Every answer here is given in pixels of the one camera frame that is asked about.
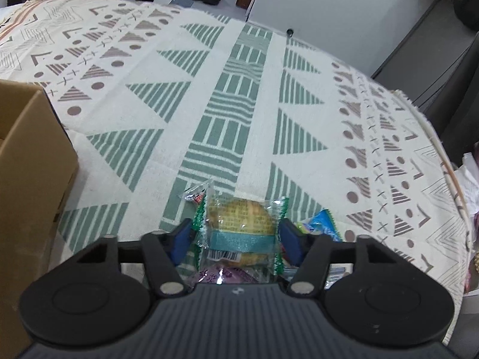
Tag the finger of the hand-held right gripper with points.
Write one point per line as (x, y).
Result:
(290, 243)
(181, 243)

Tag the light purple snack packet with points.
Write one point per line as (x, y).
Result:
(224, 275)

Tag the patterned blanket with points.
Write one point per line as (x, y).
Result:
(239, 82)

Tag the bread packet with teal band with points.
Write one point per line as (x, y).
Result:
(239, 217)

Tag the small blue snack packet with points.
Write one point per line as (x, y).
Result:
(322, 226)

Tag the cardboard box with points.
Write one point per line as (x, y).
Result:
(30, 194)

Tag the crumpled white cloth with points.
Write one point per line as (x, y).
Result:
(470, 179)

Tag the small red clear packet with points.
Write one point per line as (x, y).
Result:
(194, 195)

